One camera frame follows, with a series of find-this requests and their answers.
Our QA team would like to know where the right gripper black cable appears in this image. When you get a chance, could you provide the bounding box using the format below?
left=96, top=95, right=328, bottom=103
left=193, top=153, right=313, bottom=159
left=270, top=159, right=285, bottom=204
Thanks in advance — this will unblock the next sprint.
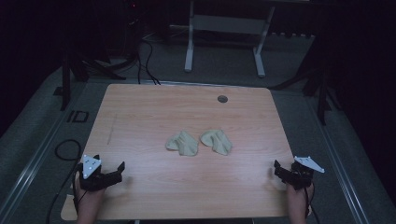
left=303, top=183, right=321, bottom=224

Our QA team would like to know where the beige sock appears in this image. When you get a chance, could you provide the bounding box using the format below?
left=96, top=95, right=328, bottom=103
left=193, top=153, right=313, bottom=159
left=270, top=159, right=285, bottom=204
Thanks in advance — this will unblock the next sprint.
left=199, top=129, right=233, bottom=157
left=164, top=130, right=200, bottom=157

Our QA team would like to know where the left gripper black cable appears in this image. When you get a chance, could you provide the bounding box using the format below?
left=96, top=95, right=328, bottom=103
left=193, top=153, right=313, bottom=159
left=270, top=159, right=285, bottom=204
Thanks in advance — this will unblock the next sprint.
left=46, top=161, right=82, bottom=224

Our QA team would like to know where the black floor cable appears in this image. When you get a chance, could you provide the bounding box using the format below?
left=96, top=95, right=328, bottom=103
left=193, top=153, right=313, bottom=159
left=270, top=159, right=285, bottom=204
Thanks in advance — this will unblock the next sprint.
left=136, top=38, right=162, bottom=86

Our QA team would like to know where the person's right hand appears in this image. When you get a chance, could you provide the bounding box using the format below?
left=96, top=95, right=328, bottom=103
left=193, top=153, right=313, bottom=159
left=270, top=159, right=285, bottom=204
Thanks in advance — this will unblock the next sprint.
left=286, top=182, right=315, bottom=206

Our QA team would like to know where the black cable loop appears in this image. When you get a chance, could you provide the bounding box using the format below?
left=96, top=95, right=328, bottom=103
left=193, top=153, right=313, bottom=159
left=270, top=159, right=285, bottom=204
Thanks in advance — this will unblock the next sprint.
left=54, top=138, right=83, bottom=162

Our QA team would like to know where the black tripod stand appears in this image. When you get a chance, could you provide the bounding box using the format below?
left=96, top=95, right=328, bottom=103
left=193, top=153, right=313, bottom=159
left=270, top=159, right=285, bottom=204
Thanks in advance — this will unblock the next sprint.
left=269, top=46, right=342, bottom=127
left=52, top=36, right=141, bottom=112

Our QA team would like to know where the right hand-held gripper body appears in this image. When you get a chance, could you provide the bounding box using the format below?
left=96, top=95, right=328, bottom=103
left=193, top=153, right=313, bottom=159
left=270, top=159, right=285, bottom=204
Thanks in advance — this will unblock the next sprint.
left=277, top=155, right=325, bottom=191

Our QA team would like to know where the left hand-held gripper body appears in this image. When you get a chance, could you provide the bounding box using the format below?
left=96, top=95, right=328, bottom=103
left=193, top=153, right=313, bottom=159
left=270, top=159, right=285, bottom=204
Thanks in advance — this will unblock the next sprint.
left=77, top=154, right=123, bottom=192

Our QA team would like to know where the white metal desk frame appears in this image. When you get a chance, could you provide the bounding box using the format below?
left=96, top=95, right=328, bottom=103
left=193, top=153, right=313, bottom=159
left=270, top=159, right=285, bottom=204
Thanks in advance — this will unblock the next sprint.
left=184, top=0, right=276, bottom=78

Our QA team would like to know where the person's left hand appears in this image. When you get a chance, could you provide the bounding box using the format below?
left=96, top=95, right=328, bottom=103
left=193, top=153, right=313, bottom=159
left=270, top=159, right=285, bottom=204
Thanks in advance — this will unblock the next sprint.
left=76, top=177, right=106, bottom=203

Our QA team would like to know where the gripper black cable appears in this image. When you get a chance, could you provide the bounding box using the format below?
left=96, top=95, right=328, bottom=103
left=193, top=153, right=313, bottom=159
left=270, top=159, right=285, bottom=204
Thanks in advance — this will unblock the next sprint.
left=303, top=183, right=321, bottom=224
left=46, top=161, right=82, bottom=224

